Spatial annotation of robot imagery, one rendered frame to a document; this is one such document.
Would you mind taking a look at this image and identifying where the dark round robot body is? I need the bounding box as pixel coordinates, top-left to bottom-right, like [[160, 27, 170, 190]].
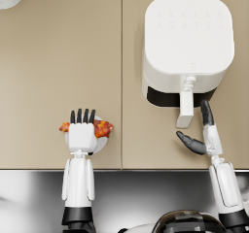
[[117, 210, 228, 233]]

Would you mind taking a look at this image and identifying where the white air fryer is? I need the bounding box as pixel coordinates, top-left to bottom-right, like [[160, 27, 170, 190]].
[[141, 0, 235, 109]]

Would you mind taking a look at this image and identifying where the white round plate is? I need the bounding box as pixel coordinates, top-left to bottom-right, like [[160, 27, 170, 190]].
[[64, 115, 109, 155]]

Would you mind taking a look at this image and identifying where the air fryer drawer with handle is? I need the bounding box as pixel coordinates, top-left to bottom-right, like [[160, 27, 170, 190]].
[[146, 75, 218, 129]]

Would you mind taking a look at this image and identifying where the fried chicken drumstick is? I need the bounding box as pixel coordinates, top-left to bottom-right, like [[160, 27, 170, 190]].
[[58, 119, 115, 139]]

